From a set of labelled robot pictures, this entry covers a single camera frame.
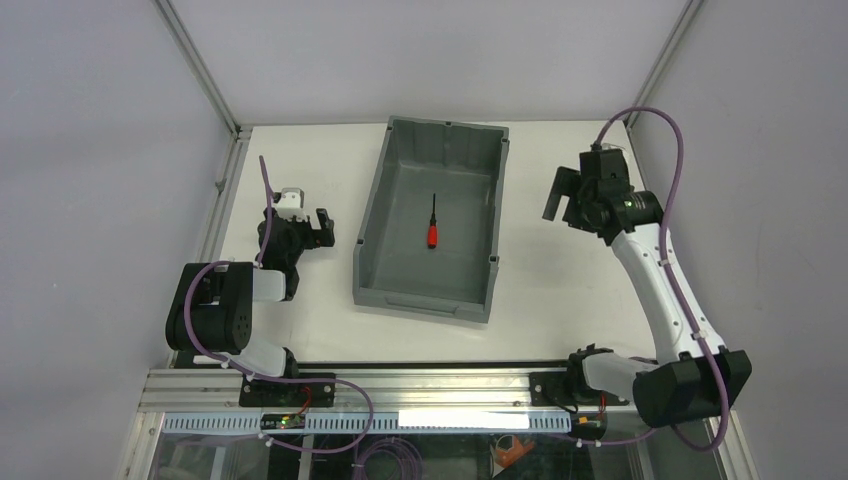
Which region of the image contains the coiled purple cable below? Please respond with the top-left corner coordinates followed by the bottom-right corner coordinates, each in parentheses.
top-left (351, 437), bottom-right (425, 480)

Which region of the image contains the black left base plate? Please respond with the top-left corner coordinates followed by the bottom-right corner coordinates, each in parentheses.
top-left (238, 372), bottom-right (336, 409)

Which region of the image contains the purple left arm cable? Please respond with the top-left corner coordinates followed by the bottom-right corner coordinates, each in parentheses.
top-left (182, 155), bottom-right (376, 456)

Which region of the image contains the red handled screwdriver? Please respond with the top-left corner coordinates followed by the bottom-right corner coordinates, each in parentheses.
top-left (426, 193), bottom-right (439, 249)

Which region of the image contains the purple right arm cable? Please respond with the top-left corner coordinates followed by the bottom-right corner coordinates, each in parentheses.
top-left (556, 107), bottom-right (732, 453)

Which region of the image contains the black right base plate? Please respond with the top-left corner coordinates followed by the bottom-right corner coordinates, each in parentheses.
top-left (528, 370), bottom-right (630, 408)

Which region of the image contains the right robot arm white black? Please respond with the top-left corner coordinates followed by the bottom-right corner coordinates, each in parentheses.
top-left (350, 144), bottom-right (737, 428)

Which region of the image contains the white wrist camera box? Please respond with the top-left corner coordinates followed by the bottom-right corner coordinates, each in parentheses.
top-left (272, 187), bottom-right (309, 222)

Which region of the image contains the grey plastic bin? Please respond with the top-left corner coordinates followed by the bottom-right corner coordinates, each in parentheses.
top-left (352, 116), bottom-right (510, 324)

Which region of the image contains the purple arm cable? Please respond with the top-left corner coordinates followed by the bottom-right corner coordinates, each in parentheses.
top-left (556, 107), bottom-right (732, 453)
top-left (182, 155), bottom-right (376, 456)

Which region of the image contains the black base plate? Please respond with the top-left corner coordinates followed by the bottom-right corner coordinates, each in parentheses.
top-left (238, 372), bottom-right (336, 409)
top-left (528, 370), bottom-right (630, 408)

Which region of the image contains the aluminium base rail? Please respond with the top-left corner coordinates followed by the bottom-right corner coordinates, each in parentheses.
top-left (137, 366), bottom-right (735, 415)

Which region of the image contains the left aluminium corner post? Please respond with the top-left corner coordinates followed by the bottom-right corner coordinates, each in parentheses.
top-left (152, 0), bottom-right (241, 138)

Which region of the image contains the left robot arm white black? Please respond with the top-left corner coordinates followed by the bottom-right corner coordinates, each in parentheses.
top-left (165, 208), bottom-right (335, 379)

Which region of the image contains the right aluminium corner post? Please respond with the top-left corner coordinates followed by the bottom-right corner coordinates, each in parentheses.
top-left (633, 0), bottom-right (706, 107)

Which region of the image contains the white slotted cable duct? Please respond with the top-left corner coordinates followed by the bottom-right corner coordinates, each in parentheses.
top-left (162, 409), bottom-right (571, 436)

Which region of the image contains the orange object under table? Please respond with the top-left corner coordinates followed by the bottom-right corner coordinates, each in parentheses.
top-left (492, 435), bottom-right (535, 469)

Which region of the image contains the aluminium corner post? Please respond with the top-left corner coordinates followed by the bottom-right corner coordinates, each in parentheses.
top-left (633, 0), bottom-right (706, 107)
top-left (152, 0), bottom-right (241, 138)

